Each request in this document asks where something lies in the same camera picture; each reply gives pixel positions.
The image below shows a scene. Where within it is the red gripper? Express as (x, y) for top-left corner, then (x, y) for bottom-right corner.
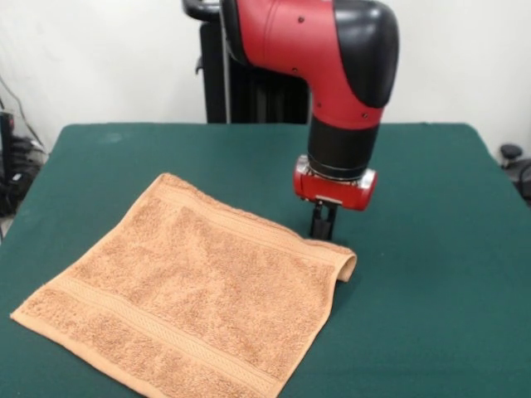
(292, 155), (378, 241)

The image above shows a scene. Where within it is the tan terry cloth towel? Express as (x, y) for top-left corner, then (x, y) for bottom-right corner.
(8, 172), (358, 398)

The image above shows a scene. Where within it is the dark green table cloth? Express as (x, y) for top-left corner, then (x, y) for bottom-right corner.
(0, 122), (531, 398)

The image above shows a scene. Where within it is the black electronics box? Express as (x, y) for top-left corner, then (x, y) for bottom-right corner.
(0, 109), (17, 217)

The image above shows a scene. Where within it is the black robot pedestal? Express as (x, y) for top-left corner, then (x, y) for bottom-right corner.
(182, 0), (314, 124)

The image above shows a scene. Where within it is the black cable bundle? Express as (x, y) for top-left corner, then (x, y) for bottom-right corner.
(11, 136), (50, 175)

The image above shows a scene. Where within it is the grey wall cable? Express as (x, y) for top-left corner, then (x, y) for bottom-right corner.
(0, 76), (46, 150)

